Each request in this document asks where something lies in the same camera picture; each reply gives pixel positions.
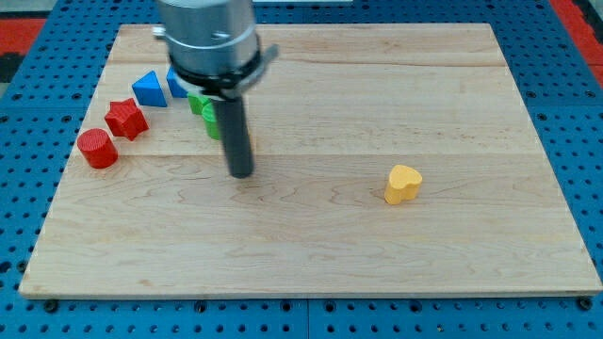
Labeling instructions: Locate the wooden board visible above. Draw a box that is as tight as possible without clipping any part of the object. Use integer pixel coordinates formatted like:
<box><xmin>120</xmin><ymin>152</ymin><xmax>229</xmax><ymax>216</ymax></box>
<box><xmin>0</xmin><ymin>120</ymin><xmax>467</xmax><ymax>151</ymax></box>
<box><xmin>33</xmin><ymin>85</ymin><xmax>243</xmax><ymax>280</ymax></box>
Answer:
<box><xmin>20</xmin><ymin>24</ymin><xmax>602</xmax><ymax>299</ymax></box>

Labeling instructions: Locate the blue triangle block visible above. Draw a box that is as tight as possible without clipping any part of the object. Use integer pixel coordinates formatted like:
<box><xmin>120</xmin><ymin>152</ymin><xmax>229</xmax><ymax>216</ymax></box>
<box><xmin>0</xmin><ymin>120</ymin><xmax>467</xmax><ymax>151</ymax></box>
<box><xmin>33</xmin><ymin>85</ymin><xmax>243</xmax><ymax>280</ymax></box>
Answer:
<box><xmin>132</xmin><ymin>71</ymin><xmax>167</xmax><ymax>107</ymax></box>

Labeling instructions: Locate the green cylinder block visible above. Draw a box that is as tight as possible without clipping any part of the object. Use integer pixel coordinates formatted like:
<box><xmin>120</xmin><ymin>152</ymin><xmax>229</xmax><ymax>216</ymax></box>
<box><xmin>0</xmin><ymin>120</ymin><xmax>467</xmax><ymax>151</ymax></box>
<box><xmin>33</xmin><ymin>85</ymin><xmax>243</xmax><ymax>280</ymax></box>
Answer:
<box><xmin>202</xmin><ymin>104</ymin><xmax>220</xmax><ymax>140</ymax></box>

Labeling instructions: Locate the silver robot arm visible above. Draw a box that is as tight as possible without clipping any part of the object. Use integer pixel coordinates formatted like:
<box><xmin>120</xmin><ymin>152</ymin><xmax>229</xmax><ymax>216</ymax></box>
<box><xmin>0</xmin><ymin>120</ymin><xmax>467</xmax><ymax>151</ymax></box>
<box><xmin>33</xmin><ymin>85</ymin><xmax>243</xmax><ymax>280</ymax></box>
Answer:
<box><xmin>155</xmin><ymin>0</ymin><xmax>279</xmax><ymax>100</ymax></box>

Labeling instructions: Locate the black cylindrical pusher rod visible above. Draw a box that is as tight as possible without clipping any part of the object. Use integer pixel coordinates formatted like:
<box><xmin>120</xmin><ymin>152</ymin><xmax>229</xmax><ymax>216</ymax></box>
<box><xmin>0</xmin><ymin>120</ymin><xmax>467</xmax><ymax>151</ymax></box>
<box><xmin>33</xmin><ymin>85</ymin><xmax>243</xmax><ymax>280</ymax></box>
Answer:
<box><xmin>212</xmin><ymin>97</ymin><xmax>254</xmax><ymax>179</ymax></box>

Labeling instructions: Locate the green cube block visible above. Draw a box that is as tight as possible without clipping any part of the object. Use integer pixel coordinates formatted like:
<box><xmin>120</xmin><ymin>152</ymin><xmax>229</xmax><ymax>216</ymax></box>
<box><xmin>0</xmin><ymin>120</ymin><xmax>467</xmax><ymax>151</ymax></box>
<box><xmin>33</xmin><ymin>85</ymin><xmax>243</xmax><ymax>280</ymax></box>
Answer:
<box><xmin>187</xmin><ymin>92</ymin><xmax>211</xmax><ymax>115</ymax></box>

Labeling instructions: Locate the red cylinder block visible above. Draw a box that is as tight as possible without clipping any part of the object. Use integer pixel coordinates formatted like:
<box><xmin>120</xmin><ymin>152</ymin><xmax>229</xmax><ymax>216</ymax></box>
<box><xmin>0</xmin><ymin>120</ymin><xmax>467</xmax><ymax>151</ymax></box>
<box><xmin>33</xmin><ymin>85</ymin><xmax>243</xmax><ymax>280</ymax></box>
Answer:
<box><xmin>76</xmin><ymin>128</ymin><xmax>119</xmax><ymax>169</ymax></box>

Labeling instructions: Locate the yellow heart block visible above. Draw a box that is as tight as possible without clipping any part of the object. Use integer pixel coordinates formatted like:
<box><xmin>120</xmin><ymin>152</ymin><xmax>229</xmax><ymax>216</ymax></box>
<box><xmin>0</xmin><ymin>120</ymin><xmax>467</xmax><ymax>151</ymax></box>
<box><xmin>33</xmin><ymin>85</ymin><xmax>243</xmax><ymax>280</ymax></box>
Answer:
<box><xmin>384</xmin><ymin>165</ymin><xmax>423</xmax><ymax>205</ymax></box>

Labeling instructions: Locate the blue cube block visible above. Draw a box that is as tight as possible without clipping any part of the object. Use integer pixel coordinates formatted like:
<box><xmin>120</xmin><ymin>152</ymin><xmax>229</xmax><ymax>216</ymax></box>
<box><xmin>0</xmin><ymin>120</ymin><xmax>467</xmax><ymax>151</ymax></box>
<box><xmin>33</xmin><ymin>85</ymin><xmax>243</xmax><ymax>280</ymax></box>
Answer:
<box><xmin>166</xmin><ymin>67</ymin><xmax>187</xmax><ymax>98</ymax></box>

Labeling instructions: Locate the red star block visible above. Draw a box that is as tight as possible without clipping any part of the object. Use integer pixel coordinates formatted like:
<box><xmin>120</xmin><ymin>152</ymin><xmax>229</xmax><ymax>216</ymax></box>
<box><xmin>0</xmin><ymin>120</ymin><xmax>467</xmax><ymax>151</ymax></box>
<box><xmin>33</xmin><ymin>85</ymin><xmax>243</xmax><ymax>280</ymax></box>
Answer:
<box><xmin>105</xmin><ymin>98</ymin><xmax>149</xmax><ymax>140</ymax></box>

